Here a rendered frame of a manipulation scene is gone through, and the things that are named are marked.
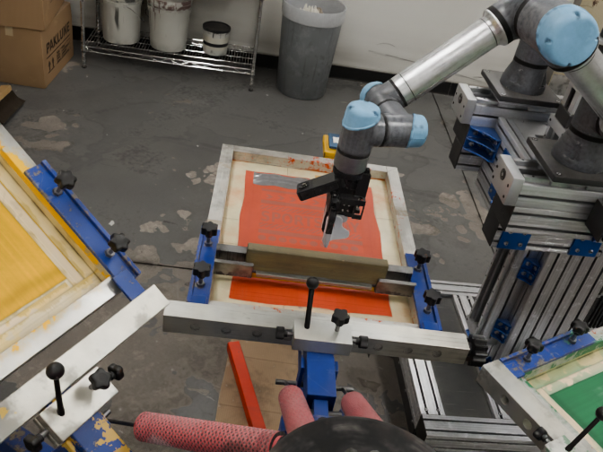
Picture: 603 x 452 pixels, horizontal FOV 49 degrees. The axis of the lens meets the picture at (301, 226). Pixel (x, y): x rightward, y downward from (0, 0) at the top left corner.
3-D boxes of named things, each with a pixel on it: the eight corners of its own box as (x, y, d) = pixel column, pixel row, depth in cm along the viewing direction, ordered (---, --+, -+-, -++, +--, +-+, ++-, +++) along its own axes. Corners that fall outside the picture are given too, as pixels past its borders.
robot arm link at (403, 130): (414, 100, 152) (371, 99, 149) (434, 124, 144) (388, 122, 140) (406, 131, 157) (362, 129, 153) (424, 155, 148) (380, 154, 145)
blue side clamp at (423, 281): (399, 269, 184) (406, 249, 180) (416, 272, 185) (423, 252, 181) (415, 348, 160) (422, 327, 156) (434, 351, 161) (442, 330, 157)
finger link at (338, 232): (345, 255, 158) (353, 220, 154) (321, 251, 157) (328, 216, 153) (345, 248, 160) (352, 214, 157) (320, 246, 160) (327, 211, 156)
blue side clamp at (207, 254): (200, 245, 179) (201, 224, 175) (218, 247, 180) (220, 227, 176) (184, 323, 155) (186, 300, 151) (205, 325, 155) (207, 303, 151)
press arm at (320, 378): (302, 347, 148) (306, 331, 145) (329, 350, 148) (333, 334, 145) (302, 410, 134) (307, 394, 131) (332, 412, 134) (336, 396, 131)
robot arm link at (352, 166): (337, 157, 144) (336, 139, 150) (333, 175, 146) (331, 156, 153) (371, 161, 145) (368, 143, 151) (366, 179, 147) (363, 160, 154)
